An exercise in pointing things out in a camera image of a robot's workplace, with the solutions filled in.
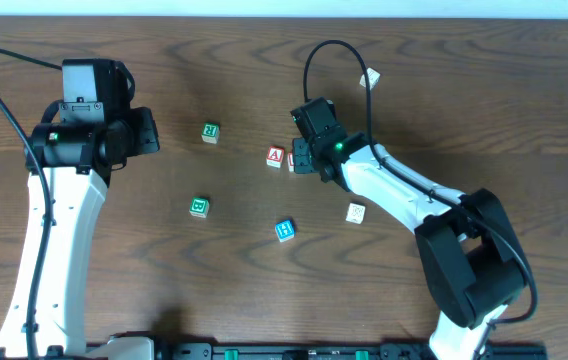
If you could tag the red letter I block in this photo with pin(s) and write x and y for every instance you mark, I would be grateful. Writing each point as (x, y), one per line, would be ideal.
(290, 162)

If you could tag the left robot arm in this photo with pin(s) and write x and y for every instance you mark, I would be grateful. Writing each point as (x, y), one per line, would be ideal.
(46, 315)

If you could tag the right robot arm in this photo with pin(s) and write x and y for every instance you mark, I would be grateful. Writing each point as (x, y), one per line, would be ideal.
(473, 263)

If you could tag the white block with blue D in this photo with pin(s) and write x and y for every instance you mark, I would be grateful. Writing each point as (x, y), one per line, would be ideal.
(355, 213)

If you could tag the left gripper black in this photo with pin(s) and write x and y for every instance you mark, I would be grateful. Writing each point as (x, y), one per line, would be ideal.
(145, 131)

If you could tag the green letter B block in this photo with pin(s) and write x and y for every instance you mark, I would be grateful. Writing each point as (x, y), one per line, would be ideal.
(199, 207)

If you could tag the black mounting rail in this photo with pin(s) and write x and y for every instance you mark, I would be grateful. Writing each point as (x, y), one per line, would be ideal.
(314, 352)

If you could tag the red letter A block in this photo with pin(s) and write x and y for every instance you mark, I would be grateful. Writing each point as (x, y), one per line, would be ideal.
(275, 156)

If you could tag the plain white block far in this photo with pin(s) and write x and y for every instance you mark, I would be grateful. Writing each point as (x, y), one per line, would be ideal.
(370, 79)

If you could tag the blue letter H block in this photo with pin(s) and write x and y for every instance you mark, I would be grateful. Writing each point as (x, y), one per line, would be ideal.
(285, 230)

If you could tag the green letter R block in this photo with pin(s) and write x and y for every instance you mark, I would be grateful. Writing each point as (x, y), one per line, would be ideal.
(210, 133)

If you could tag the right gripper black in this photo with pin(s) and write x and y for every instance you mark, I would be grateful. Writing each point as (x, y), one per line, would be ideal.
(302, 156)

